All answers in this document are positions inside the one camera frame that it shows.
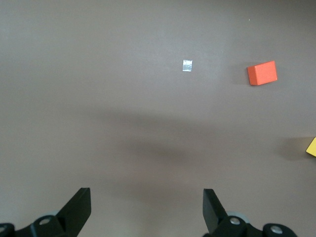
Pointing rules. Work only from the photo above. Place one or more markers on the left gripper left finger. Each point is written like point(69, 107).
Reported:
point(71, 217)

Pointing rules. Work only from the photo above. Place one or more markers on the orange wooden block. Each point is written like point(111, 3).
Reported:
point(264, 74)

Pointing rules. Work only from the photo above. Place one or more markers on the small clear tape piece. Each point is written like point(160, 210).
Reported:
point(187, 66)

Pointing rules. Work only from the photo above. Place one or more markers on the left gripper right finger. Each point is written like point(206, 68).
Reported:
point(216, 221)

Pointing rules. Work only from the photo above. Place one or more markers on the yellow wooden block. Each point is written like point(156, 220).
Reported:
point(312, 148)

